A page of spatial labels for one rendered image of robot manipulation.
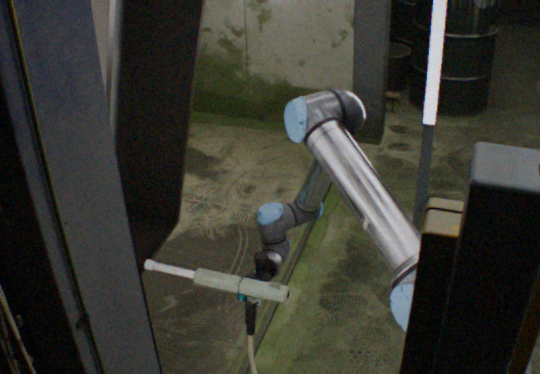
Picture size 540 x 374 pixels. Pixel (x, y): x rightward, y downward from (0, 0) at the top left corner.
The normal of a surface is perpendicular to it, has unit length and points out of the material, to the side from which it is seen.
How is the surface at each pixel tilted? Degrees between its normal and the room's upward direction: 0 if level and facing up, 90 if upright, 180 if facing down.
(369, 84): 90
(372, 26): 90
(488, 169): 0
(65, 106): 90
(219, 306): 0
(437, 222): 0
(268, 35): 90
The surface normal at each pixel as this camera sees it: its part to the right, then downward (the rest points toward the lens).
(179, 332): -0.04, -0.84
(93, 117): 0.95, 0.15
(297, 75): -0.32, 0.53
